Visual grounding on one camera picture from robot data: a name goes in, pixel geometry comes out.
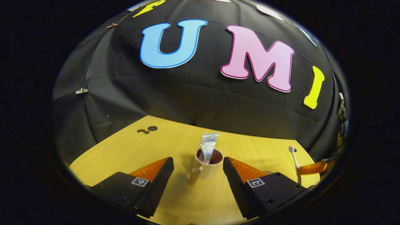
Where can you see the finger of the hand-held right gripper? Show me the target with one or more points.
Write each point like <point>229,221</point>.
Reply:
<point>312,168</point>

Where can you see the red cloth clip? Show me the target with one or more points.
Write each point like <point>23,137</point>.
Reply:
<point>111,25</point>

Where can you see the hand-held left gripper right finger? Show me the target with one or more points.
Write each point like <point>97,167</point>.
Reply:
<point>234,184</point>

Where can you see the black backdrop cloth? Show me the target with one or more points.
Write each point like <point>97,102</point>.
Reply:
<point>193,93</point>

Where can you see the white toothpaste tube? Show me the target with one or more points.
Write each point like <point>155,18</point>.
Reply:
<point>208,143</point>

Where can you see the white cloth clip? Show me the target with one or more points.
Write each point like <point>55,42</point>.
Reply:
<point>81,91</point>

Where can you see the wooden desktop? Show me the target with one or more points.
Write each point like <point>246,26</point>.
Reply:
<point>125,156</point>

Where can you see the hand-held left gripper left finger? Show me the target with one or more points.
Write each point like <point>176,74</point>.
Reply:
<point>162,184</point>

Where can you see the beige cup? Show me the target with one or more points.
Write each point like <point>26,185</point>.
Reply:
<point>206,172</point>

